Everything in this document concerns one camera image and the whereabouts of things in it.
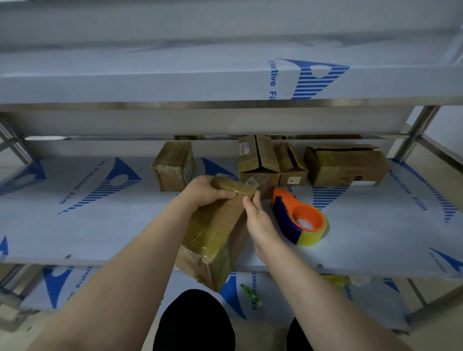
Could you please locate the person's left forearm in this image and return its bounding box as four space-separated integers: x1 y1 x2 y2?
27 196 203 351

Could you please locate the taped cube cardboard box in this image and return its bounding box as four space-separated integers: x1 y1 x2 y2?
152 141 195 192

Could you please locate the green utility knife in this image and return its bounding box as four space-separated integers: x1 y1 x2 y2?
240 284 264 307

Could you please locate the yellow packing tape roll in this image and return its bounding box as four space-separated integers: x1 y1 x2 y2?
290 207 328 247

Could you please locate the steel shelving rack with film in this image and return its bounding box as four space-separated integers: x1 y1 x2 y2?
0 0 463 334

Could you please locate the person's left hand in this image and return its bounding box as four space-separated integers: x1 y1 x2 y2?
177 175 238 215

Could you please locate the small labelled cardboard box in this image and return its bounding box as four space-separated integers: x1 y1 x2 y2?
274 142 309 187

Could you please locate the long taped cardboard box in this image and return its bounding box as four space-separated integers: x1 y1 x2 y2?
175 174 258 293

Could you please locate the wide cardboard box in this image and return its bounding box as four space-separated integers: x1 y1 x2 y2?
303 145 390 187

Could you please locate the orange and blue tape dispenser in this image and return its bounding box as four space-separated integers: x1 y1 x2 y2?
271 187 325 244

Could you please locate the tall open-flap cardboard box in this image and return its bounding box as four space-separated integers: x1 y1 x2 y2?
238 135 281 200

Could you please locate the person's left leg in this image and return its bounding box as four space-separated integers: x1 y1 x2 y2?
153 289 236 351

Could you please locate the person's right forearm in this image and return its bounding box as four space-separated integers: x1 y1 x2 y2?
253 237 414 351

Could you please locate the person's right hand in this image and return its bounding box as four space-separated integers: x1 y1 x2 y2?
242 190 281 256

